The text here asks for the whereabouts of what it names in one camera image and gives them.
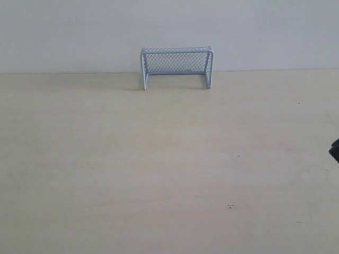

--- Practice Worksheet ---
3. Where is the light blue mesh goal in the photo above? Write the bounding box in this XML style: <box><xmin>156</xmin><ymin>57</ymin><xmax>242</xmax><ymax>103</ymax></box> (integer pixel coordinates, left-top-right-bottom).
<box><xmin>140</xmin><ymin>46</ymin><xmax>215</xmax><ymax>89</ymax></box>

